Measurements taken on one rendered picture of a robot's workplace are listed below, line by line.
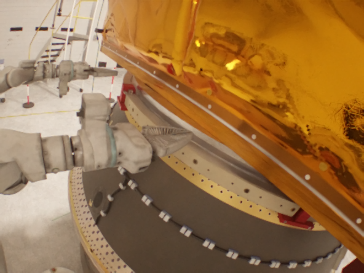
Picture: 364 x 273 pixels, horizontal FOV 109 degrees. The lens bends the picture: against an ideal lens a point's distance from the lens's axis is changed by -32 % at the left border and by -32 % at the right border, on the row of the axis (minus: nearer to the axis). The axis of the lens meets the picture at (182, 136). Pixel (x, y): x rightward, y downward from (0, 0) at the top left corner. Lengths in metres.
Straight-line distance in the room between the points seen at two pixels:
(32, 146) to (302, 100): 0.44
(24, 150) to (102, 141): 0.12
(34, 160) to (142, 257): 0.54
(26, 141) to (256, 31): 0.46
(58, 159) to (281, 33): 0.44
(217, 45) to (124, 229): 0.67
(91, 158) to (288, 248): 0.62
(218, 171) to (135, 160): 0.24
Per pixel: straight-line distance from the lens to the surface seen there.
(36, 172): 0.29
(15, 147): 0.29
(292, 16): 0.42
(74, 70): 0.75
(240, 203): 0.56
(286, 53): 0.39
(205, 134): 0.52
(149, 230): 0.66
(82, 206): 0.95
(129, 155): 0.31
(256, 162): 0.46
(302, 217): 0.56
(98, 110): 0.27
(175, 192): 0.59
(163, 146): 0.35
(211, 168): 0.49
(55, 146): 0.30
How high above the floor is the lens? 1.97
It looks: 28 degrees down
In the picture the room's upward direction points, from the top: 19 degrees clockwise
